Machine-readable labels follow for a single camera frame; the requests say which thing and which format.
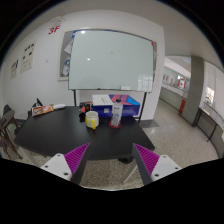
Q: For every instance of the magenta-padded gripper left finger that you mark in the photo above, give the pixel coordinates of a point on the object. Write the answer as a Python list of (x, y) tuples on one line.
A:
[(76, 158)]

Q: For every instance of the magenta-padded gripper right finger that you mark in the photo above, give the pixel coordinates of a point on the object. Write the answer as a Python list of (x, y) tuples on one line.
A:
[(147, 158)]

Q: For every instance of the clear plastic water bottle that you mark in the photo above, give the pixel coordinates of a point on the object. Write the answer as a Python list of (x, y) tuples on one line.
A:
[(116, 113)]

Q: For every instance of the black bag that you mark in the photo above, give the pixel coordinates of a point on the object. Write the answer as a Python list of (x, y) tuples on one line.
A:
[(126, 160)]

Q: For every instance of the white and yellow mug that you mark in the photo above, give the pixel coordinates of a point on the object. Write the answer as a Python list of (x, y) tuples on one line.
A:
[(91, 119)]

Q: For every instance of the flat round red coaster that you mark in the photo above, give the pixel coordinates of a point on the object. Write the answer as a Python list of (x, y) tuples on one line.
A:
[(110, 125)]

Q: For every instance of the black and red tabletop items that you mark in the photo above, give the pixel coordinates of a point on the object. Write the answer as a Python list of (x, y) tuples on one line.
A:
[(86, 107)]

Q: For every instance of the small white flat object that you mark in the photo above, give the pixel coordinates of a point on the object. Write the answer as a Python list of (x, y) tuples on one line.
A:
[(59, 106)]

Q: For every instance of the red fire extinguisher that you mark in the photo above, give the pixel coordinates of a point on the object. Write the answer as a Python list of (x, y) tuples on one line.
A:
[(182, 106)]

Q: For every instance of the round wooden side table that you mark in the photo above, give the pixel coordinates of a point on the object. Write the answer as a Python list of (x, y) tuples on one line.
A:
[(7, 120)]

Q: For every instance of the grey framed notice board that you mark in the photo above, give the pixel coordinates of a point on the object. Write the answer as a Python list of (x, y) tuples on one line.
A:
[(63, 63)]

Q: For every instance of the large whiteboard on stand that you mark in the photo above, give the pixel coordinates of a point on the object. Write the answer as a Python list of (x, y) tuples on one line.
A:
[(110, 60)]

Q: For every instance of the small white wall poster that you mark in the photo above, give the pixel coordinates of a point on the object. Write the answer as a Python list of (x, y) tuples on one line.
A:
[(14, 69)]

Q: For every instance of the large white wall poster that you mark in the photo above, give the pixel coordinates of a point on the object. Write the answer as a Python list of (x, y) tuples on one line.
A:
[(28, 56)]

